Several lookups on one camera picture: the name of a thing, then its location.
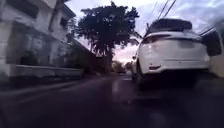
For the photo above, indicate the large dark tree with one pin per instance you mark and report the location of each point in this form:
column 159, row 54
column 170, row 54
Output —
column 106, row 30

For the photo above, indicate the dark asphalt road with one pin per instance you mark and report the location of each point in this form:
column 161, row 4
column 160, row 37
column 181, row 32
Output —
column 83, row 106

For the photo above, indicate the white car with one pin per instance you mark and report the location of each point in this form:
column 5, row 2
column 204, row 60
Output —
column 173, row 53

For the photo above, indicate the pale building with wall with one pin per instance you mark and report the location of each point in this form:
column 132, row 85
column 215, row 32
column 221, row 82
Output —
column 30, row 40

